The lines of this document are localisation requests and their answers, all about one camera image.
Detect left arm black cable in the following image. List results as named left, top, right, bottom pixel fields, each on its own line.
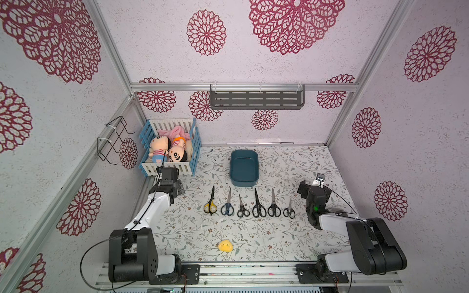
left=79, top=153, right=167, bottom=292

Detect blue handled scissors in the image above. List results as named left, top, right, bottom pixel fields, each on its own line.
left=221, top=188, right=234, bottom=216

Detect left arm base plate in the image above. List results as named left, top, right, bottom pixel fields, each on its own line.
left=149, top=264, right=200, bottom=285

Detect grey wall shelf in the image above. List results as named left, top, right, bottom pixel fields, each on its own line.
left=209, top=85, right=305, bottom=111

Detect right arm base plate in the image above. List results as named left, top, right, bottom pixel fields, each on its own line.
left=296, top=262, right=349, bottom=284

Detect pink cloth in crate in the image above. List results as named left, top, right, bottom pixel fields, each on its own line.
left=158, top=126, right=191, bottom=140

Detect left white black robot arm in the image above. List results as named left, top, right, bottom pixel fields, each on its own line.
left=108, top=167, right=184, bottom=283

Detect teal plastic storage box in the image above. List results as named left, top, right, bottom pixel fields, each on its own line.
left=229, top=150, right=260, bottom=188

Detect aluminium mounting rail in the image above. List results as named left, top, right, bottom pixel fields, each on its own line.
left=94, top=261, right=404, bottom=288

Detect black handled steel scissors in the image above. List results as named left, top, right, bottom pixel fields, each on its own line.
left=267, top=189, right=282, bottom=217

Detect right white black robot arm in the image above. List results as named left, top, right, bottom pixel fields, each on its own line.
left=298, top=174, right=407, bottom=282

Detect blue white slatted crate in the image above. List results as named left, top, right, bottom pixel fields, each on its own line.
left=139, top=118, right=202, bottom=177

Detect large black scissors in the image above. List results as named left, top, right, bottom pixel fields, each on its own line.
left=252, top=189, right=267, bottom=218

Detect small black handled scissors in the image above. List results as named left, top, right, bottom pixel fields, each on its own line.
left=283, top=199, right=296, bottom=219

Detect yellow black handled scissors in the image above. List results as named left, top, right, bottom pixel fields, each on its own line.
left=203, top=186, right=217, bottom=216

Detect small grey handled scissors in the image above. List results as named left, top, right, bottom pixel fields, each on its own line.
left=237, top=195, right=250, bottom=218

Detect plush doll orange collar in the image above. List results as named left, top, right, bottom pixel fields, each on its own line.
left=168, top=137, right=193, bottom=162

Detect black wire wall rack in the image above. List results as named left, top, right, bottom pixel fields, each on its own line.
left=96, top=115, right=134, bottom=166

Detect yellow plush toy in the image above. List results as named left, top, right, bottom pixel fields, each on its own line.
left=218, top=239, right=233, bottom=253

